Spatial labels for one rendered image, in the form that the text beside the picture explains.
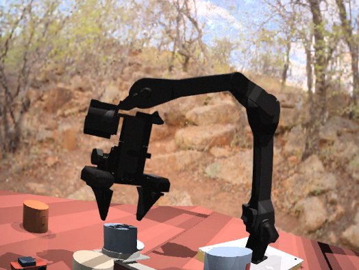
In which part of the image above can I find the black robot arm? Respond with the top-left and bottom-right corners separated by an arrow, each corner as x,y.
84,71 -> 281,265

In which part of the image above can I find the red toy car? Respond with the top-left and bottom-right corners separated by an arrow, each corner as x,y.
10,256 -> 47,270

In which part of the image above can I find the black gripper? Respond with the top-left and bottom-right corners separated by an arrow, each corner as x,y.
80,142 -> 170,221

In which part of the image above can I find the orange-brown cylinder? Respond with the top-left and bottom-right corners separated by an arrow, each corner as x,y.
23,200 -> 49,234

